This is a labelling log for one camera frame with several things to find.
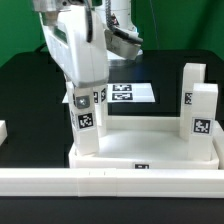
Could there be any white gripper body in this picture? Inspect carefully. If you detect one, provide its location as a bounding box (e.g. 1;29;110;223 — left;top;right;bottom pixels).
40;5;109;88

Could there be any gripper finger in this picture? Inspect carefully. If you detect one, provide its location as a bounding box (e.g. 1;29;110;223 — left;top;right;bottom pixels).
74;95;90;109

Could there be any white desk top tray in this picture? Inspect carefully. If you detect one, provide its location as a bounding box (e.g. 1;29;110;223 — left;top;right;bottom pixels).
69;116;219;170

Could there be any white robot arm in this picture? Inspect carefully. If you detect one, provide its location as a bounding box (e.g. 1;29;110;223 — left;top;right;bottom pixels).
31;0;142;109

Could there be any fiducial marker sheet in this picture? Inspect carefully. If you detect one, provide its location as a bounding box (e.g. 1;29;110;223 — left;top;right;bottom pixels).
61;83;156;104

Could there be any white left fence block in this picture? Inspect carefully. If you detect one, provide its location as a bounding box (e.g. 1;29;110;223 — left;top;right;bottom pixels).
0;120;7;146

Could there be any white fence block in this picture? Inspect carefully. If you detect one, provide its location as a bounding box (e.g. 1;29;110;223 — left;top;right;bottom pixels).
0;120;7;146
213;122;224;162

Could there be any white front fence bar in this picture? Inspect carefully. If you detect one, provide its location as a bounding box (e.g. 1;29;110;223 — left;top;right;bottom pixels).
0;168;224;198

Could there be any white right fence block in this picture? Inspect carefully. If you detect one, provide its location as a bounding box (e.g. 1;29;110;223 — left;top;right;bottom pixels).
213;122;224;162

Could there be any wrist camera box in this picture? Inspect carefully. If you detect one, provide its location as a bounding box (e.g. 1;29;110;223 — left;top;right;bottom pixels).
104;30;143;60

